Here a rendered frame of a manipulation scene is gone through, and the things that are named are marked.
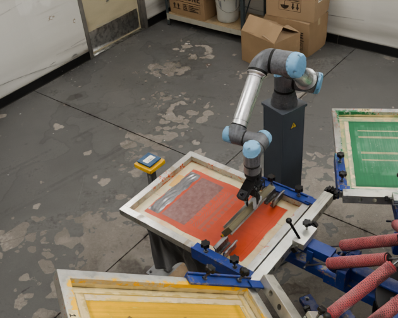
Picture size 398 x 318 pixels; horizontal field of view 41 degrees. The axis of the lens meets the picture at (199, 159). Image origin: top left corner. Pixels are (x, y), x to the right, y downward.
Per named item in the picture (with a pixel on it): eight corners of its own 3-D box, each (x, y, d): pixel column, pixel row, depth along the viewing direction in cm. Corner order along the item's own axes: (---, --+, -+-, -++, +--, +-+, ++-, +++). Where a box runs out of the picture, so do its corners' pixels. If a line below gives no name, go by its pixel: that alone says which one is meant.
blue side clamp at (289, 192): (257, 191, 280) (257, 181, 275) (262, 186, 283) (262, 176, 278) (307, 212, 264) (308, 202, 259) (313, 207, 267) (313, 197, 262)
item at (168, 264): (155, 269, 296) (144, 215, 270) (159, 265, 298) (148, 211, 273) (220, 308, 272) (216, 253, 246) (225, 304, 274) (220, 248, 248)
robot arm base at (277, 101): (285, 93, 306) (285, 77, 300) (303, 103, 296) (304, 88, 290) (265, 101, 300) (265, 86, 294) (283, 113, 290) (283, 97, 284)
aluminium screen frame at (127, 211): (120, 214, 272) (119, 209, 270) (191, 156, 307) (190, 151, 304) (247, 283, 231) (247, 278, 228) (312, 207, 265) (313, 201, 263)
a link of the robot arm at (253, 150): (264, 140, 230) (256, 151, 224) (264, 160, 236) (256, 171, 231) (247, 136, 233) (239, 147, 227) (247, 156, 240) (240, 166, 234)
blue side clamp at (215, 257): (191, 257, 247) (190, 247, 242) (198, 250, 250) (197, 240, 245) (245, 286, 231) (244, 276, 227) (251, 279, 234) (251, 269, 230)
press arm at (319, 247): (294, 248, 239) (294, 240, 236) (301, 240, 243) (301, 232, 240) (329, 265, 230) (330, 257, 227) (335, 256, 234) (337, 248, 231)
